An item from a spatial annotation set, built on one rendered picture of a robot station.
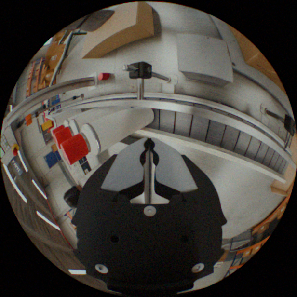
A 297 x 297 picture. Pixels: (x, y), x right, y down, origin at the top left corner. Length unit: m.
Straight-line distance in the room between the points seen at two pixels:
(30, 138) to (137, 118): 8.10
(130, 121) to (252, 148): 0.28
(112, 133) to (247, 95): 0.31
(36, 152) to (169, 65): 8.30
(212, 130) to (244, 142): 0.09
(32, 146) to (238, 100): 8.41
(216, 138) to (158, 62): 0.24
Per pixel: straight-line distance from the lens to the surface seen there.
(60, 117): 0.53
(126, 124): 0.17
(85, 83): 0.50
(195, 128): 0.23
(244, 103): 0.29
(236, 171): 0.36
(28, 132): 8.18
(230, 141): 0.24
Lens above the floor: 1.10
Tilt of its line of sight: 47 degrees down
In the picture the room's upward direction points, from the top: 133 degrees counter-clockwise
